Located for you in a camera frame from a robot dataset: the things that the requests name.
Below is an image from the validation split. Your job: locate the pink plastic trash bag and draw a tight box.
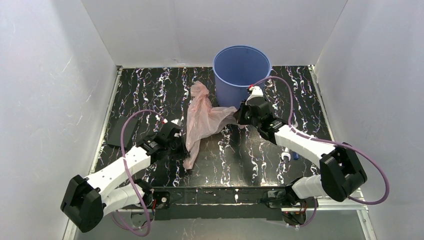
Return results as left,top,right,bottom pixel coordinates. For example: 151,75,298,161
183,81,246,170

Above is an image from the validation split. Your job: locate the blue plastic trash bin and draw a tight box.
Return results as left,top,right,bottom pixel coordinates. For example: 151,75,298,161
212,45,272,108

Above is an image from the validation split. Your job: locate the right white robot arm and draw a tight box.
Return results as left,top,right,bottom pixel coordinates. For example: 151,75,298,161
234,97,368,204

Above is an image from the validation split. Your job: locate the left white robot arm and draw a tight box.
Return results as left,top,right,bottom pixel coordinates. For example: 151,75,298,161
60,119,189,233

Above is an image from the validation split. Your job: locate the silver open-end wrench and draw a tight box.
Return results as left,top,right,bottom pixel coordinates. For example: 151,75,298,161
280,147,292,162

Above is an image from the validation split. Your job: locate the black rectangular block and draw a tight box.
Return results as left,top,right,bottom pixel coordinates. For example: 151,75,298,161
106,116,139,150

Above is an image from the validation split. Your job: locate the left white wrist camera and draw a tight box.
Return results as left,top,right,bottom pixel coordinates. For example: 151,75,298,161
160,119,182,139

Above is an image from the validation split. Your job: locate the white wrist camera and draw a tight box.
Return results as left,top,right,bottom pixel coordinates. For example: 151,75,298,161
160,119,182,139
245,85,265,106

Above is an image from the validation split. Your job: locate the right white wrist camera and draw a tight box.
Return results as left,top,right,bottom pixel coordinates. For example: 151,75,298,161
245,85,265,106

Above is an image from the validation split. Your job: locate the blue handled screwdriver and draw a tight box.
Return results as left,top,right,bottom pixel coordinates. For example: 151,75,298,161
291,151,300,160

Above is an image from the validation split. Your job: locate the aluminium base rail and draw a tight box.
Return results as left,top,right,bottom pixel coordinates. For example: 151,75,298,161
64,187,377,240

